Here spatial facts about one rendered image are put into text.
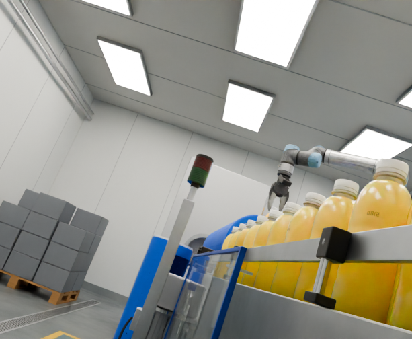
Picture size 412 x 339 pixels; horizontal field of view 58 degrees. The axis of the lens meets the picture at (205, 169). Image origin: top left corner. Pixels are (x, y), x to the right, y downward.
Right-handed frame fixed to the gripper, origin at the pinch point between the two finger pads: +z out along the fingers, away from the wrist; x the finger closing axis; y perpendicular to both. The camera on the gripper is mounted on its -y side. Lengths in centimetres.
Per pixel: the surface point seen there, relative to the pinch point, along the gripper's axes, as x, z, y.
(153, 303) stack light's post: 41, 54, -57
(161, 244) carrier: 46, 32, 64
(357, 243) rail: 26, 34, -142
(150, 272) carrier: 46, 50, 64
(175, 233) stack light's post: 42, 32, -57
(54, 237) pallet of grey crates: 177, 59, 320
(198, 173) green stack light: 42, 12, -59
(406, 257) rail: 26, 35, -150
